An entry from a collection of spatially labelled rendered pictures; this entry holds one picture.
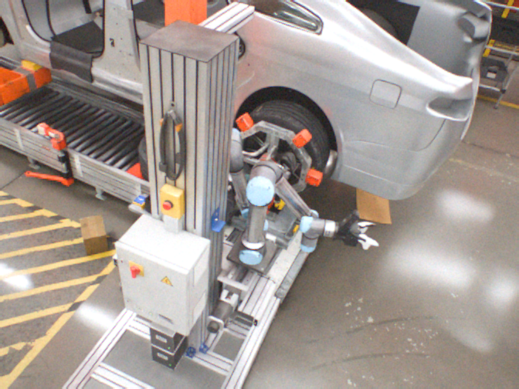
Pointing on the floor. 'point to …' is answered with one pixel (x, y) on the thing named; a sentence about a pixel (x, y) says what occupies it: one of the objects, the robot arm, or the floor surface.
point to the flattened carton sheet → (372, 207)
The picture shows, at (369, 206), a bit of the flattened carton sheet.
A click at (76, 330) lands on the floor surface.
